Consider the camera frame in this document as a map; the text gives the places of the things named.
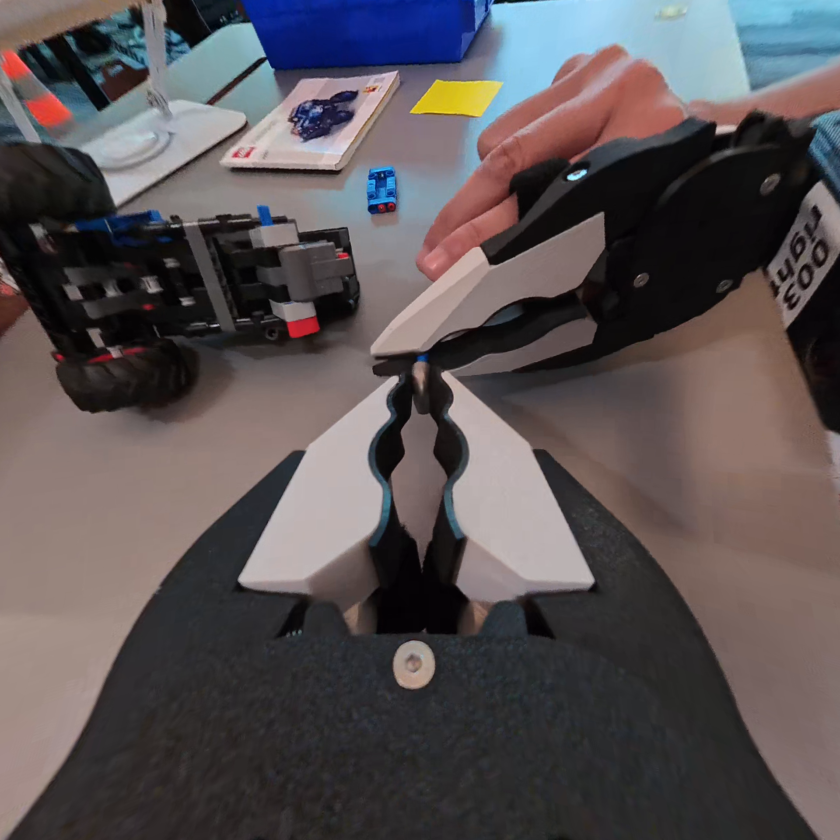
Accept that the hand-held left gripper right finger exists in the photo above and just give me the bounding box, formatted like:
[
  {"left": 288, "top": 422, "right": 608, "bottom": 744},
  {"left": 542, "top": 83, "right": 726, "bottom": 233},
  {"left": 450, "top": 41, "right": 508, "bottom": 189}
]
[{"left": 433, "top": 374, "right": 596, "bottom": 608}]

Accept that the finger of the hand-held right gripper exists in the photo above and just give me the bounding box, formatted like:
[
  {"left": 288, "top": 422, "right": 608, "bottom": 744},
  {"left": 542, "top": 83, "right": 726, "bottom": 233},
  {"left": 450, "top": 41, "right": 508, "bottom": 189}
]
[
  {"left": 371, "top": 305, "right": 599, "bottom": 379},
  {"left": 369, "top": 212, "right": 606, "bottom": 360}
]

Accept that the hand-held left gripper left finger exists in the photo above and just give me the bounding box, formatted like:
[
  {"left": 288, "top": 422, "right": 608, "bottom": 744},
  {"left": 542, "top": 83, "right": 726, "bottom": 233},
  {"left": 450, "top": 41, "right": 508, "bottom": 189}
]
[{"left": 238, "top": 375, "right": 404, "bottom": 624}]

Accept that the toy brick truck model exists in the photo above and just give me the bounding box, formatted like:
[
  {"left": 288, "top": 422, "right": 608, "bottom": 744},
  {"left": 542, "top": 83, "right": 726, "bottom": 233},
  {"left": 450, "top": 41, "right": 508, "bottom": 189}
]
[{"left": 0, "top": 141, "right": 362, "bottom": 416}]

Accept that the person's right forearm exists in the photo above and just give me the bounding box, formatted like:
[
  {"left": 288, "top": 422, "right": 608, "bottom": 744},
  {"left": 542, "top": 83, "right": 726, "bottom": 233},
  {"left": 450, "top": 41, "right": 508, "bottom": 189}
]
[{"left": 686, "top": 62, "right": 840, "bottom": 132}]

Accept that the person's right hand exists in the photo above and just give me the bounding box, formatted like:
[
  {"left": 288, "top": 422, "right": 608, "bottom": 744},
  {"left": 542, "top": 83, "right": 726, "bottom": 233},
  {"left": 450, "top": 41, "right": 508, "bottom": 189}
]
[{"left": 415, "top": 45, "right": 691, "bottom": 281}]

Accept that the small blue brick piece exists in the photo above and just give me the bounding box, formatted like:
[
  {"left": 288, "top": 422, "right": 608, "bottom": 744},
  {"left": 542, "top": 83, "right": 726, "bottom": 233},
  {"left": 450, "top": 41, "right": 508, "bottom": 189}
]
[{"left": 365, "top": 165, "right": 399, "bottom": 216}]

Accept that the yellow sticky note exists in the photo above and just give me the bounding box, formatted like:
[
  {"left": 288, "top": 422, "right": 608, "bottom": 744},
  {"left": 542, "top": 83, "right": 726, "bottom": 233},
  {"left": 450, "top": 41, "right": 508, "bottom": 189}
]
[{"left": 409, "top": 79, "right": 504, "bottom": 118}]

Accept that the instruction booklet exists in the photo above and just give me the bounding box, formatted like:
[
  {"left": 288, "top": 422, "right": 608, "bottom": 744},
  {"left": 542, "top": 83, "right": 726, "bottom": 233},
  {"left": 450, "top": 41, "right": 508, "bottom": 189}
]
[{"left": 218, "top": 70, "right": 402, "bottom": 173}]

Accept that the blue plastic bin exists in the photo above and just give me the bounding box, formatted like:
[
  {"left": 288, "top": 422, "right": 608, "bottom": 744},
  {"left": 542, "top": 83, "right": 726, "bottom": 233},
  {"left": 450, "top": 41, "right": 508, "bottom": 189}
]
[{"left": 241, "top": 0, "right": 494, "bottom": 72}]

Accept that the orange traffic cone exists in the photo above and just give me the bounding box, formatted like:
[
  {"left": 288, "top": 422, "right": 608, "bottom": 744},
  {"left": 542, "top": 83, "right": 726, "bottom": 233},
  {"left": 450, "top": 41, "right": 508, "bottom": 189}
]
[{"left": 0, "top": 49, "right": 74, "bottom": 130}]

